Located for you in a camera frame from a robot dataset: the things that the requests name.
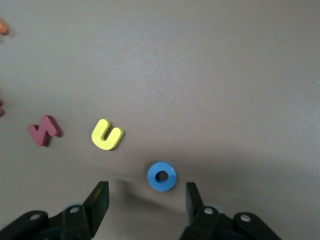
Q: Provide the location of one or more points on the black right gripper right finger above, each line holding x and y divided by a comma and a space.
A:
197, 217

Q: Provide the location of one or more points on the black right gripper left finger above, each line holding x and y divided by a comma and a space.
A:
95, 205

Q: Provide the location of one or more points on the blue letter o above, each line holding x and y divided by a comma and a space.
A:
152, 180

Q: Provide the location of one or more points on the yellow letter u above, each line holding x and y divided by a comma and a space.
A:
100, 140

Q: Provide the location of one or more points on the dark red letter z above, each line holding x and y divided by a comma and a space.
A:
43, 132

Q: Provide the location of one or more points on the salmon letter f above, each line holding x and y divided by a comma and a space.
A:
1, 111

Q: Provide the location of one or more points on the brown table cover sheet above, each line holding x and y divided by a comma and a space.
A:
200, 75

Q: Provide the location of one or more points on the orange letter v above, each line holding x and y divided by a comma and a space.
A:
3, 28

